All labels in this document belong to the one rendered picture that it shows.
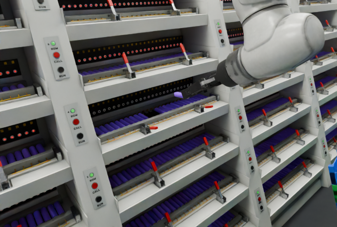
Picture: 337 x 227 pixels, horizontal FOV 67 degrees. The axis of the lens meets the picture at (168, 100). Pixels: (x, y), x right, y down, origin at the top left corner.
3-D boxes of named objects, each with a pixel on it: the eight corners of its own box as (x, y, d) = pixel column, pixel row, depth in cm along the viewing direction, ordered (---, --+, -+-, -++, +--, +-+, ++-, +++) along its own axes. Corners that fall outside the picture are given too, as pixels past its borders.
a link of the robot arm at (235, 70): (234, 46, 58) (217, 56, 63) (248, 82, 58) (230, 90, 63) (258, 41, 63) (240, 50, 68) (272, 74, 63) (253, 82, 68)
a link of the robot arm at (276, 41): (274, 79, 63) (258, 30, 64) (341, 54, 50) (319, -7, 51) (245, 84, 57) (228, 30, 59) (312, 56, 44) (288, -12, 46)
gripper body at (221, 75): (241, 53, 68) (219, 65, 76) (220, 58, 63) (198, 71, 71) (252, 79, 67) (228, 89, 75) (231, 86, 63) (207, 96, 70)
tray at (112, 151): (228, 112, 114) (229, 92, 111) (103, 166, 80) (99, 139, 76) (197, 100, 129) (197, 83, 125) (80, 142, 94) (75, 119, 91)
